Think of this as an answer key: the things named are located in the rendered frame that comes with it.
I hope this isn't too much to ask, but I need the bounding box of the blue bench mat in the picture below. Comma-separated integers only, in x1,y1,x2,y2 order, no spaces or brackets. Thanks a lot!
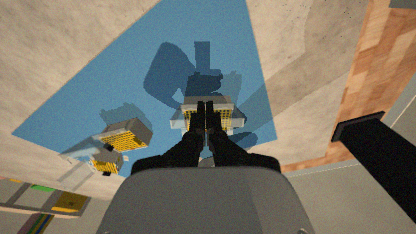
11,0,278,178

